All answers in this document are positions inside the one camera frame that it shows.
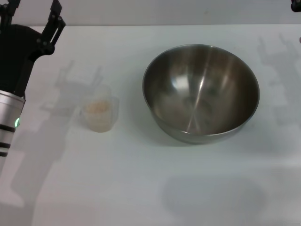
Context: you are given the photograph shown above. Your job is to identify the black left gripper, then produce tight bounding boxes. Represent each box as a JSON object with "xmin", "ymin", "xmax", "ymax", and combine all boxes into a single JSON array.
[{"xmin": 0, "ymin": 0, "xmax": 66, "ymax": 98}]

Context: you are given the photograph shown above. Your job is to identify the rice grains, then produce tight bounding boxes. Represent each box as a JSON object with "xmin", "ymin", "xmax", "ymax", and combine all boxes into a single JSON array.
[{"xmin": 84, "ymin": 100, "xmax": 111, "ymax": 131}]

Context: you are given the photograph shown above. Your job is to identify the clear plastic measuring cup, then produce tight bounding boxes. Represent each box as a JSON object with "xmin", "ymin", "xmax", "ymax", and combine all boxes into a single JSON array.
[{"xmin": 79, "ymin": 83, "xmax": 120, "ymax": 134}]

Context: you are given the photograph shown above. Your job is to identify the stainless steel mixing bowl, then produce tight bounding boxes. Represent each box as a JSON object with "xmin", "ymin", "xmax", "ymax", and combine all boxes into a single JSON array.
[{"xmin": 142, "ymin": 43, "xmax": 261, "ymax": 145}]

